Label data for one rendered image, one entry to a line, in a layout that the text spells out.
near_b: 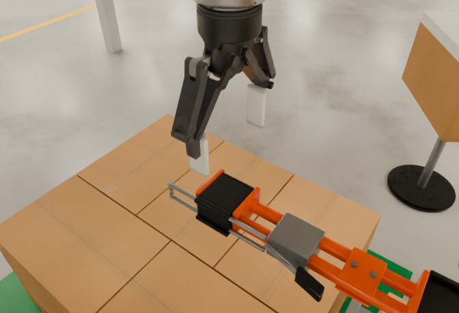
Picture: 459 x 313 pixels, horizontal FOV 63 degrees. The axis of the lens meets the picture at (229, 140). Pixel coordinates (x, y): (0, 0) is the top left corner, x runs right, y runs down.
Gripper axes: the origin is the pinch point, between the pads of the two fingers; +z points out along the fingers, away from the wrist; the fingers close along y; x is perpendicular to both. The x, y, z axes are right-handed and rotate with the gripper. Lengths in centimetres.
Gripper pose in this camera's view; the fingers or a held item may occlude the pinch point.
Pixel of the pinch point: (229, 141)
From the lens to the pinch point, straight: 54.4
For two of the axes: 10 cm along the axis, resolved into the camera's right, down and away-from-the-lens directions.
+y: 6.0, -5.1, 6.2
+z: 0.0, 7.8, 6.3
